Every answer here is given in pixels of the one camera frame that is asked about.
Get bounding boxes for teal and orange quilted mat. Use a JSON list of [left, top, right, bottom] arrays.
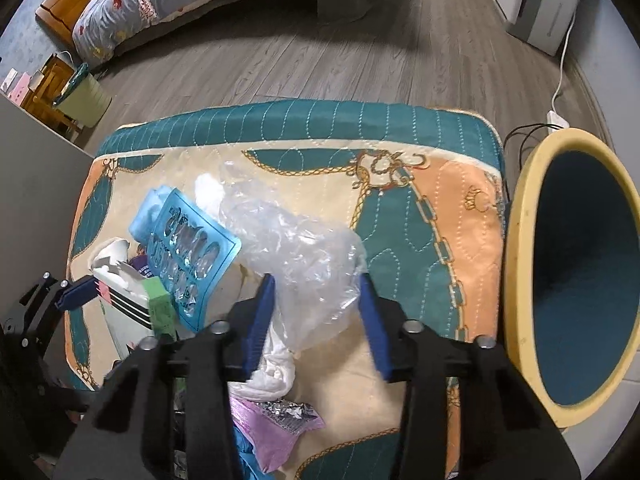
[[65, 100, 506, 480]]

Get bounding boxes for grey cabinet panel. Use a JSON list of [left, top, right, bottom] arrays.
[[0, 92, 96, 321]]

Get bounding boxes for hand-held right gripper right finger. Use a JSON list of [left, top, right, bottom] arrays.
[[359, 272, 583, 480]]

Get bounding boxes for light green container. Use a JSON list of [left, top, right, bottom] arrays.
[[54, 62, 112, 131]]

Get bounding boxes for pink plastic wrapper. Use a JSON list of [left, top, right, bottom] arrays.
[[229, 395, 326, 476]]

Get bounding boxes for grey bed sheet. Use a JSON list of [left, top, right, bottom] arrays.
[[115, 0, 381, 56]]

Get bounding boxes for blue plastic blister tray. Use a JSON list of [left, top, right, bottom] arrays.
[[129, 185, 242, 333]]

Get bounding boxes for white striped carton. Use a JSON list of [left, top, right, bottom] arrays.
[[90, 240, 151, 356]]

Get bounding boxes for teal bin with yellow rim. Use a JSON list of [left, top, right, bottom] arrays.
[[502, 129, 640, 428]]

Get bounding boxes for black cables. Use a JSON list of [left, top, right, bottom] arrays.
[[502, 122, 551, 196]]

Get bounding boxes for blue glove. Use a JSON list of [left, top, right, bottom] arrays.
[[231, 425, 273, 480]]

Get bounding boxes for wooden bed frame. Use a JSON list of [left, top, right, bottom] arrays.
[[35, 0, 138, 53]]

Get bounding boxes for purple packet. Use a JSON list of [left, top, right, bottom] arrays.
[[129, 255, 161, 281]]

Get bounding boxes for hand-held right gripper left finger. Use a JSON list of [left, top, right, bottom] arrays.
[[52, 274, 277, 480]]

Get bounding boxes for white air purifier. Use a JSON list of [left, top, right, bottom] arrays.
[[492, 0, 586, 56]]

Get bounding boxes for green box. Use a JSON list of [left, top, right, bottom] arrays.
[[141, 277, 178, 338]]

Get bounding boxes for clear plastic bag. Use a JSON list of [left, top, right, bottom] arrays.
[[217, 160, 368, 356]]

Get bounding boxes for bed with cartoon duvet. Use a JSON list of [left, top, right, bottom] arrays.
[[71, 0, 383, 63]]

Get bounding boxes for white power cable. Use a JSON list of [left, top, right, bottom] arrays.
[[550, 10, 576, 113]]

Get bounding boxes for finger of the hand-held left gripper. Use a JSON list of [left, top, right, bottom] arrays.
[[5, 272, 103, 343]]

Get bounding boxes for wooden bedside table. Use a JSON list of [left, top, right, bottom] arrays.
[[22, 52, 83, 141]]

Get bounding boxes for silver foil wrapper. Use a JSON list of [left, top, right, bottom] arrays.
[[257, 399, 313, 436]]

